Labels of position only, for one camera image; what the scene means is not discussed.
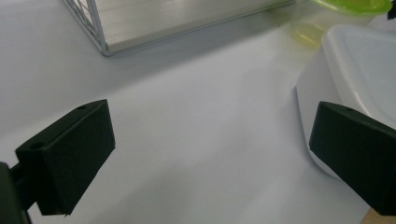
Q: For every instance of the green plastic bowl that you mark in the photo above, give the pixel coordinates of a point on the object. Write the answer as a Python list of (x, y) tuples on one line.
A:
[(351, 6)]

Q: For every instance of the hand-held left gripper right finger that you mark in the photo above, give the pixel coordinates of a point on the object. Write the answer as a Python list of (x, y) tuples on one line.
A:
[(358, 149)]

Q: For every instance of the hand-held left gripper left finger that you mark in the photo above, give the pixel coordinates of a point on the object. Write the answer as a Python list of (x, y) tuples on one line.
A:
[(74, 155)]

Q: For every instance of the white plastic container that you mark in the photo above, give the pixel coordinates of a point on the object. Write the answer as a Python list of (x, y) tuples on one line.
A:
[(358, 62)]

